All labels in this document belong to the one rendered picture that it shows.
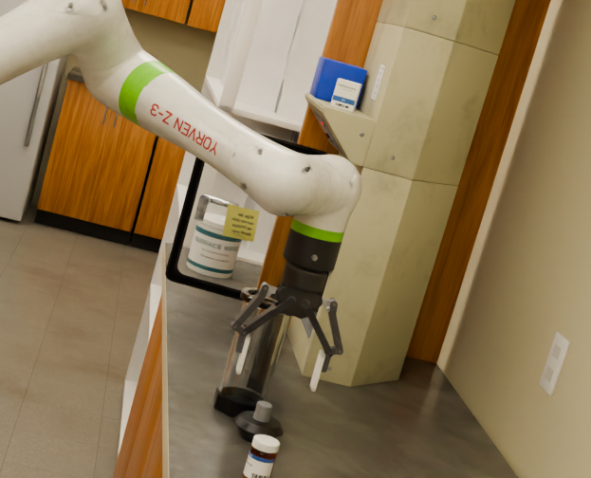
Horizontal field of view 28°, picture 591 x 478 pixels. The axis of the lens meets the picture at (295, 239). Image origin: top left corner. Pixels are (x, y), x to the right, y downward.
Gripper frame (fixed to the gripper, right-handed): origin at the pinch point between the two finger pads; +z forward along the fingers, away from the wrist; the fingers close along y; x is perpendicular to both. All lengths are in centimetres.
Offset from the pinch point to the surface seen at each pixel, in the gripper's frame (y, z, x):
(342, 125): -7, -42, -44
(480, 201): -51, -30, -82
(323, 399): -16.2, 12.5, -31.1
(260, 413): 1.1, 7.4, 1.1
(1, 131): 112, 52, -531
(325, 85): -4, -48, -65
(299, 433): -8.3, 12.4, -7.4
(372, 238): -19, -20, -44
